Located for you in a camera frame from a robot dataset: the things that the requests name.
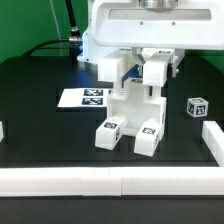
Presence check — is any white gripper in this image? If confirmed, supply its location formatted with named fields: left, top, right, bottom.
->
left=92, top=0, right=224, bottom=77

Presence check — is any white chair back frame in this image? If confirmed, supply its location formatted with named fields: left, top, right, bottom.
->
left=98, top=49, right=175, bottom=87

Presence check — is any white chair seat part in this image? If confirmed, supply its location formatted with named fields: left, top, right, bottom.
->
left=107, top=78, right=166, bottom=136

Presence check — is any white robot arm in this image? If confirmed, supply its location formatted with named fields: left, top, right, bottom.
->
left=79, top=0, right=224, bottom=64

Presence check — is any black cable on table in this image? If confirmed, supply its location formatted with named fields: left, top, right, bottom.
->
left=22, top=37, right=83, bottom=57

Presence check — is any black hanging cable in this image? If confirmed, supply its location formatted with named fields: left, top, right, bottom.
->
left=64, top=0, right=80, bottom=38

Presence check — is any white marker base plate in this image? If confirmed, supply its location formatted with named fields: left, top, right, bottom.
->
left=58, top=88, right=111, bottom=108

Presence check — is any white right rail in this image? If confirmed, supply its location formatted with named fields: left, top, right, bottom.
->
left=202, top=121, right=224, bottom=167

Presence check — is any white rail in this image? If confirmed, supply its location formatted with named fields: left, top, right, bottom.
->
left=202, top=121, right=224, bottom=167
left=0, top=167, right=224, bottom=197

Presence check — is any white front rail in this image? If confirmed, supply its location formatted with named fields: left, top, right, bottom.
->
left=0, top=167, right=224, bottom=197

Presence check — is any white left rail stub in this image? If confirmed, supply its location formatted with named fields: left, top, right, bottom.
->
left=0, top=121, right=4, bottom=142

